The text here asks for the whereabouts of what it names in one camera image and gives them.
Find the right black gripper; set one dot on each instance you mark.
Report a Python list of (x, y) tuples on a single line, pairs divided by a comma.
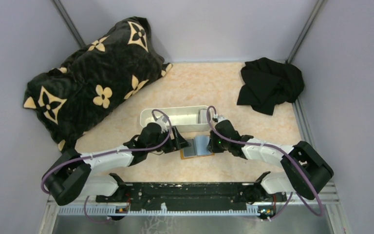
[(211, 143)]

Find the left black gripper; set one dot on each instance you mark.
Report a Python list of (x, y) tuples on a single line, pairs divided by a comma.
[(175, 140)]

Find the mustard leather card holder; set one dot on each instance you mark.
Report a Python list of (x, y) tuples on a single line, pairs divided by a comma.
[(201, 144)]

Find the stack of white cards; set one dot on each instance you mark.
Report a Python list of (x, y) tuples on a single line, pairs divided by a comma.
[(202, 116)]

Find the white oblong plastic tray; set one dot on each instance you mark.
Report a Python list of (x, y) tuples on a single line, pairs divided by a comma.
[(186, 118)]

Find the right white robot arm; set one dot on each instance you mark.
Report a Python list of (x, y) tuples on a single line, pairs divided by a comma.
[(305, 172)]

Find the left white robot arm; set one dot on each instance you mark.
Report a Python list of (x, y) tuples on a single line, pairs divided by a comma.
[(76, 175)]

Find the crumpled black cloth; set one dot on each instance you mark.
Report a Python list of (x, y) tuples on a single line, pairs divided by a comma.
[(268, 83)]

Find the black floral patterned pillow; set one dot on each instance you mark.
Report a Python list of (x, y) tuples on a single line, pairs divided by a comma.
[(89, 84)]

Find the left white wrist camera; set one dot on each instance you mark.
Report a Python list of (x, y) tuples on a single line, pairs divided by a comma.
[(162, 121)]

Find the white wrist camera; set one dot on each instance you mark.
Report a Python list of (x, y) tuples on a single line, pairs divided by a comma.
[(218, 118), (162, 121)]

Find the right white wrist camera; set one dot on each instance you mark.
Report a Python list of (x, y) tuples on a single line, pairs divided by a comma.
[(218, 118)]

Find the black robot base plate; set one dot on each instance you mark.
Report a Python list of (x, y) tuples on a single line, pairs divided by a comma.
[(221, 196)]

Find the aluminium frame rail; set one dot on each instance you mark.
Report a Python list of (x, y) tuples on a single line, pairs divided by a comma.
[(263, 210)]

